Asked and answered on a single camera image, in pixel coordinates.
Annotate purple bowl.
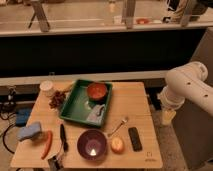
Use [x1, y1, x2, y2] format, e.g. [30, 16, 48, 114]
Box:
[77, 129, 107, 161]

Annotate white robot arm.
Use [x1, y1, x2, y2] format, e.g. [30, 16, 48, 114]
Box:
[158, 61, 213, 125]

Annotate red bowl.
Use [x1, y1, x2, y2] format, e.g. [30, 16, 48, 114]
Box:
[87, 82, 107, 101]

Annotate blue grey cloth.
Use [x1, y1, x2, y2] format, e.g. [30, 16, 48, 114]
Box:
[87, 104, 105, 124]

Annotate green plastic tray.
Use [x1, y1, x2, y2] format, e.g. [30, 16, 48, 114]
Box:
[59, 79, 112, 127]

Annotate dark red grapes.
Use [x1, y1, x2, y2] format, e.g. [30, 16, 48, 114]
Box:
[49, 91, 66, 108]

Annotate yellow apple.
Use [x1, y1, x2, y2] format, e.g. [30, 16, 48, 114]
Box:
[110, 137, 124, 154]

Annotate white cup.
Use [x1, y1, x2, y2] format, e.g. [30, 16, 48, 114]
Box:
[40, 80, 54, 97]

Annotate black remote control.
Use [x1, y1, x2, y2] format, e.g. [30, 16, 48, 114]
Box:
[128, 127, 142, 151]

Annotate blue box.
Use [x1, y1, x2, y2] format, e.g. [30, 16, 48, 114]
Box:
[15, 108, 32, 127]

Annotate blue sponge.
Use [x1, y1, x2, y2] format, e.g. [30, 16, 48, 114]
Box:
[18, 122, 42, 141]

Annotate black cable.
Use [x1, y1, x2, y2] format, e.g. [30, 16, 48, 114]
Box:
[0, 101, 20, 155]

